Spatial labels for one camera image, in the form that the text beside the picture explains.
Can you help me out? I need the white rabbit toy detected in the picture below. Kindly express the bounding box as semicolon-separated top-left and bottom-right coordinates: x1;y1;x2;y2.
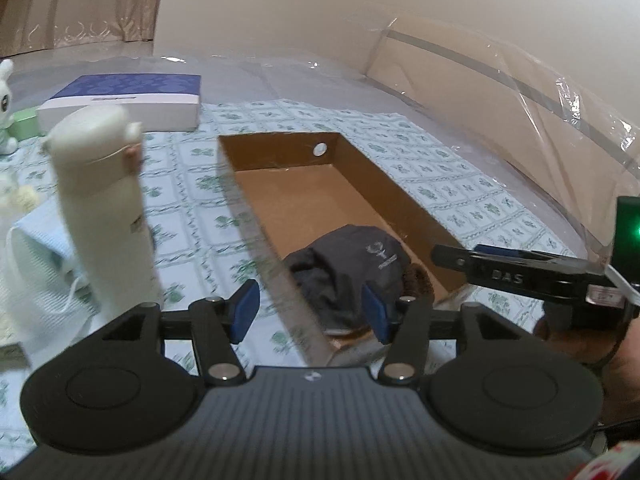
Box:
0;58;19;156

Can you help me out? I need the blue and white flat box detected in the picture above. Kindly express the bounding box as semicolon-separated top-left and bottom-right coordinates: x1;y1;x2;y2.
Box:
37;73;203;133

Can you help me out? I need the blue face mask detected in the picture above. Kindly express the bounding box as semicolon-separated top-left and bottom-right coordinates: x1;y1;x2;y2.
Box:
11;199;101;313

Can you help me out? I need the person's red patterned clothing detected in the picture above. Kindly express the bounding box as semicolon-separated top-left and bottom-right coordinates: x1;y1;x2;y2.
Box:
567;435;640;480

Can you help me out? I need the cream fluffy plush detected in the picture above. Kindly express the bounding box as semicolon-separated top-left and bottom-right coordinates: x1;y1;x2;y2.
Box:
0;179;41;221

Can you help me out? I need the dark grey cloth cap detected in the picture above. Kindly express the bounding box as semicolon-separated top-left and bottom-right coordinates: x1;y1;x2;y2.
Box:
284;225;412;328

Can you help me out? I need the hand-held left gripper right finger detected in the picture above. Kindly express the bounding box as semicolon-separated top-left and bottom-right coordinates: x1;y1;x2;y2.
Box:
363;284;517;387

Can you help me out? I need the small green box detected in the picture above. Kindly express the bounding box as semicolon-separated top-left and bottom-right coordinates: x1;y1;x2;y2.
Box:
9;108;42;142

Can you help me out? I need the person's right hand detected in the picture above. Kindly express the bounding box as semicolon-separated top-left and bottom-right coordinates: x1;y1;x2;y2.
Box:
532;317;620;380

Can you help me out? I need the brown cardboard box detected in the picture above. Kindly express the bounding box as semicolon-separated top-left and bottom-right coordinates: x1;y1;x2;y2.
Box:
218;132;469;367

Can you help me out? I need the white cloth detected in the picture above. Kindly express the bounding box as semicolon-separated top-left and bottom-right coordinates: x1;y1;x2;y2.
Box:
0;227;96;357

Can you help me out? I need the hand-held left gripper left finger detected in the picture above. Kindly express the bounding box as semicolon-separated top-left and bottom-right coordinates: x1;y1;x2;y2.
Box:
102;279;261;387

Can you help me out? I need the clear plastic sheet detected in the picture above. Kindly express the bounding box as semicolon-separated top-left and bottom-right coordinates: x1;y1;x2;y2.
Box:
362;7;640;263

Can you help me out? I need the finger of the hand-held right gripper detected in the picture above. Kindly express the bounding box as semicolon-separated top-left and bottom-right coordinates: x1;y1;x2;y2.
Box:
431;243;601;302
472;243;593;267

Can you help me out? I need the brown fuzzy cloth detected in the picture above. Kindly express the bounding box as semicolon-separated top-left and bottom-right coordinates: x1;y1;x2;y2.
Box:
399;264;435;302

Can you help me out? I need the white bottle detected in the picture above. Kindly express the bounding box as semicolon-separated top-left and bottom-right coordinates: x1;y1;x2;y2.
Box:
49;104;162;312

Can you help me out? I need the beige curtain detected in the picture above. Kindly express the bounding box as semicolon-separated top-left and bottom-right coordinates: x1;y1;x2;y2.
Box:
0;0;171;58

